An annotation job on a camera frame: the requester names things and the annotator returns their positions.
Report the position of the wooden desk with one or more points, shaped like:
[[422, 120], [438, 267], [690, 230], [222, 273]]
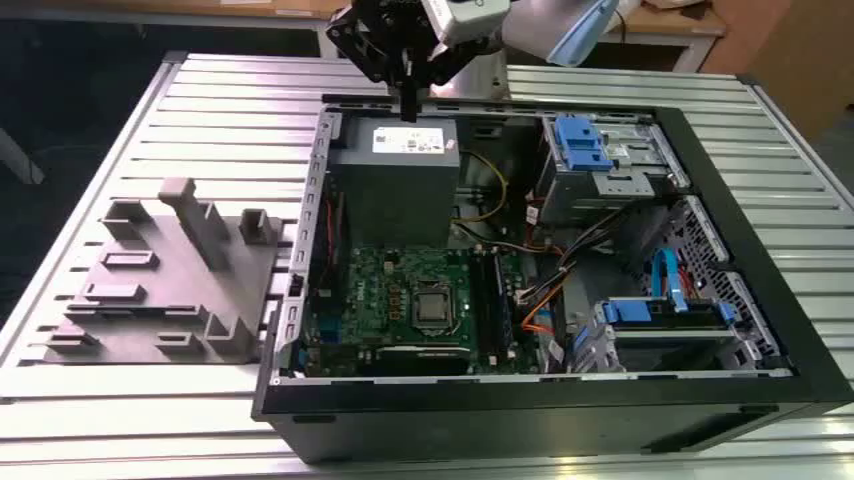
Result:
[[674, 25]]

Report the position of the silver CPU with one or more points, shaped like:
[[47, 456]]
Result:
[[433, 306]]

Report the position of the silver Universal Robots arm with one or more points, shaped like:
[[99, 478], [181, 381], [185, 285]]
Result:
[[477, 75]]

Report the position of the grey power supply unit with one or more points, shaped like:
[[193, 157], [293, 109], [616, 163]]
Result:
[[394, 200]]

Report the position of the black open PC case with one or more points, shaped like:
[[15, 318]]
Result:
[[534, 400]]

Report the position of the grey furniture leg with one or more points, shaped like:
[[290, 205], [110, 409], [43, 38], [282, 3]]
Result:
[[21, 155]]

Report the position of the metal disk bay cage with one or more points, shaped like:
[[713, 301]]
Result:
[[581, 195]]

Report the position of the grey parts rack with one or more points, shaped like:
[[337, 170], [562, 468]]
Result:
[[174, 280]]

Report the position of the wooden cabinet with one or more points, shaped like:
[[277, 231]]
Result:
[[801, 60]]

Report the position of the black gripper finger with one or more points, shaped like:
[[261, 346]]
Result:
[[354, 40], [454, 57]]

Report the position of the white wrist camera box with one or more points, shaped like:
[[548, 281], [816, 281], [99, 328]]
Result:
[[468, 20]]

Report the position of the hard disk in blue carrier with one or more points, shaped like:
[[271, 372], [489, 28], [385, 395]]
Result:
[[634, 312]]

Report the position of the black RAM slot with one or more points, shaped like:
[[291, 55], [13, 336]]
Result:
[[480, 300]]

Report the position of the metal disk bay frame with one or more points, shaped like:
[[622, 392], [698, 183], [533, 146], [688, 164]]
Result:
[[674, 337]]

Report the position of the blue disk carrier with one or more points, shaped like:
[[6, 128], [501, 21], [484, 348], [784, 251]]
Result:
[[577, 140]]

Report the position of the black graphics card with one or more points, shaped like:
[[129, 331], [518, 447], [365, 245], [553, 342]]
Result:
[[414, 360]]

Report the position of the green motherboard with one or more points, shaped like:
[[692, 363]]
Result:
[[374, 270]]

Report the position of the CPU socket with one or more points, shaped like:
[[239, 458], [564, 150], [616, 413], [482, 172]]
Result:
[[434, 328]]

